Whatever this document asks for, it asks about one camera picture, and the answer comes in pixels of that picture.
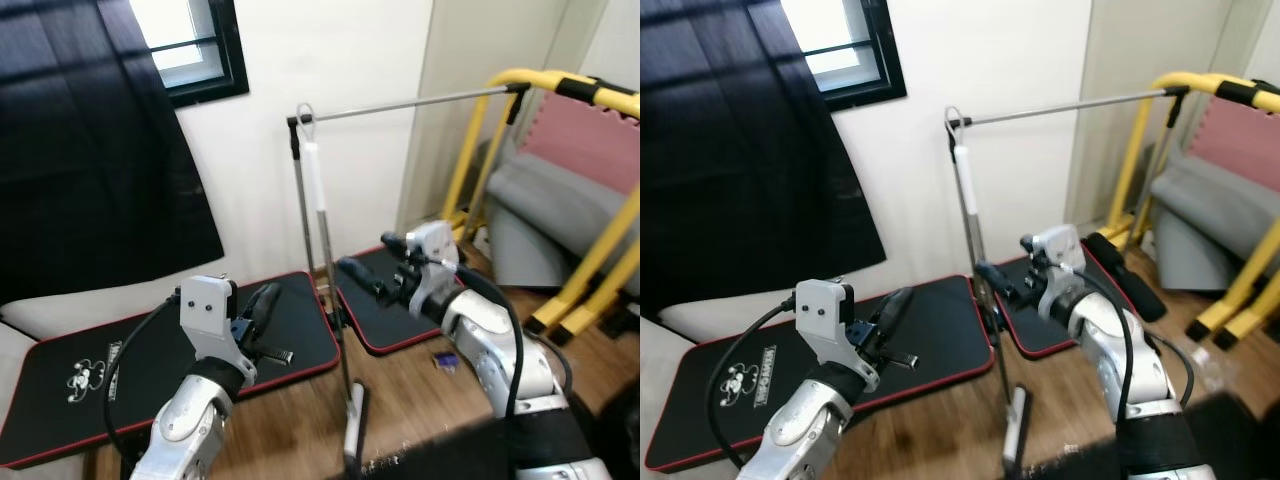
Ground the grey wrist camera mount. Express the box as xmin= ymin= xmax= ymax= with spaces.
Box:
xmin=794 ymin=280 xmax=858 ymax=367
xmin=179 ymin=275 xmax=242 ymax=363
xmin=1034 ymin=225 xmax=1088 ymax=281
xmin=405 ymin=221 xmax=462 ymax=279

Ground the silver metal rack frame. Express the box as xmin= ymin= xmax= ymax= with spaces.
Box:
xmin=287 ymin=84 xmax=531 ymax=301
xmin=944 ymin=86 xmax=1193 ymax=301

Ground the clear plastic wrapper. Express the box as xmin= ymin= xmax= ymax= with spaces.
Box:
xmin=1168 ymin=335 xmax=1229 ymax=393

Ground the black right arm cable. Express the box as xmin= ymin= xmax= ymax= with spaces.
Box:
xmin=1075 ymin=265 xmax=1196 ymax=411
xmin=450 ymin=262 xmax=576 ymax=421

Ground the small black red-trimmed mat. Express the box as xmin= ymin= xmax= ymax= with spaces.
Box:
xmin=333 ymin=245 xmax=463 ymax=357
xmin=988 ymin=250 xmax=1113 ymax=360

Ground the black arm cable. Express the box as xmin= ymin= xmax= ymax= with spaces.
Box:
xmin=1075 ymin=265 xmax=1196 ymax=411
xmin=103 ymin=290 xmax=186 ymax=466
xmin=450 ymin=262 xmax=576 ymax=421
xmin=705 ymin=298 xmax=801 ymax=471

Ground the black mat with white print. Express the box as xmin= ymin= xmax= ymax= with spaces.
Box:
xmin=0 ymin=270 xmax=342 ymax=471
xmin=645 ymin=274 xmax=1003 ymax=473

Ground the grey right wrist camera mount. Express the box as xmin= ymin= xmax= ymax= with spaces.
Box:
xmin=405 ymin=221 xmax=462 ymax=279
xmin=1034 ymin=225 xmax=1088 ymax=281

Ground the pink foam mat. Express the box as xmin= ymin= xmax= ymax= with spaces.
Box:
xmin=1185 ymin=95 xmax=1280 ymax=193
xmin=518 ymin=90 xmax=641 ymax=196

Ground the yellow metal frame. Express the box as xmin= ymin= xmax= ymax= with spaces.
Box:
xmin=438 ymin=68 xmax=641 ymax=343
xmin=1103 ymin=72 xmax=1280 ymax=348

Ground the long black foam bar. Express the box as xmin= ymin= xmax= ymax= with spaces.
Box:
xmin=1084 ymin=231 xmax=1168 ymax=324

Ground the grey rolled mat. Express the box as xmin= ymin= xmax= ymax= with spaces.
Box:
xmin=1148 ymin=150 xmax=1280 ymax=293
xmin=484 ymin=150 xmax=641 ymax=291

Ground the black curtain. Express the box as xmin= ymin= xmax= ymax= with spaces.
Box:
xmin=0 ymin=0 xmax=226 ymax=306
xmin=640 ymin=0 xmax=888 ymax=313

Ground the beige door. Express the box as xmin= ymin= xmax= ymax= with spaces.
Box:
xmin=1065 ymin=0 xmax=1233 ymax=229
xmin=400 ymin=0 xmax=611 ymax=236

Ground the black framed window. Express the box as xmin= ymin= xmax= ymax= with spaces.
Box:
xmin=128 ymin=0 xmax=250 ymax=108
xmin=778 ymin=0 xmax=908 ymax=110

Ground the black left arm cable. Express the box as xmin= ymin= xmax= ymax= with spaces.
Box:
xmin=103 ymin=290 xmax=186 ymax=466
xmin=705 ymin=298 xmax=801 ymax=471

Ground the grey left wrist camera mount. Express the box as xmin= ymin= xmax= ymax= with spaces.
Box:
xmin=794 ymin=280 xmax=858 ymax=367
xmin=179 ymin=275 xmax=242 ymax=363

